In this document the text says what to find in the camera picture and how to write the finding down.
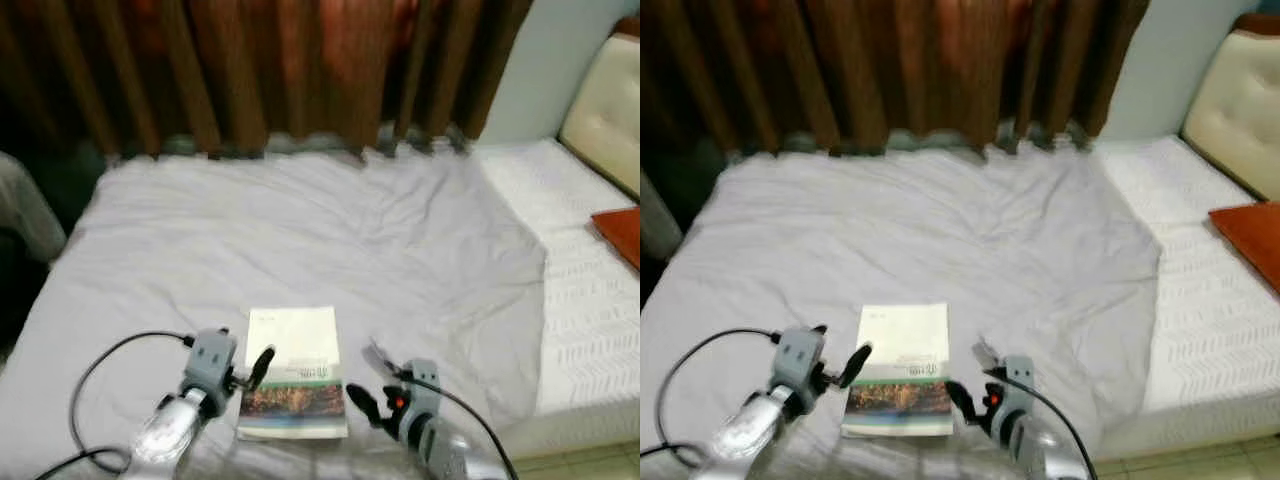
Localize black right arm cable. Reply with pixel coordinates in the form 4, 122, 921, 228
990, 368, 1101, 480
395, 370, 519, 480

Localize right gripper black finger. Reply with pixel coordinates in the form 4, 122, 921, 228
345, 383, 383, 429
945, 380, 981, 421

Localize brown pleated curtain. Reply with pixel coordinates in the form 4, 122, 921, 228
640, 0, 1151, 156
0, 0, 536, 161

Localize white chevron patterned mattress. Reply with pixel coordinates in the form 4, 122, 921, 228
470, 138, 641, 461
1090, 135, 1280, 461

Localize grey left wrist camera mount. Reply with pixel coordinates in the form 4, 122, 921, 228
775, 326, 829, 393
183, 328, 239, 396

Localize grey fabric bundle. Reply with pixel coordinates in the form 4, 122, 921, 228
640, 170, 683, 263
0, 150, 66, 263

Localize white book with photo cover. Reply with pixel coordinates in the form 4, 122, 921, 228
236, 306, 349, 441
840, 303, 954, 438

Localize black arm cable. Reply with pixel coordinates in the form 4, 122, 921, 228
35, 330, 196, 480
990, 368, 1101, 480
640, 328, 786, 461
395, 370, 519, 480

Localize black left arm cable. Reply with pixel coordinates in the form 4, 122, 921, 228
640, 328, 786, 461
35, 330, 196, 480

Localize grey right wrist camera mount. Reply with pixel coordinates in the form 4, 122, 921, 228
398, 358, 441, 441
995, 355, 1038, 436

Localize cream tufted headboard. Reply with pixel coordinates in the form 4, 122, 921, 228
558, 18, 641, 199
1180, 13, 1280, 201

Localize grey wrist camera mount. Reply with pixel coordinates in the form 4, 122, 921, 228
183, 328, 239, 396
995, 355, 1038, 436
775, 326, 829, 393
398, 358, 441, 441

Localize orange velvet pillow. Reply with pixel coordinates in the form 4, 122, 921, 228
590, 207, 641, 271
1208, 202, 1280, 297

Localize grey duvet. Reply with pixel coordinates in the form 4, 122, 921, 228
640, 148, 1163, 480
0, 150, 549, 480

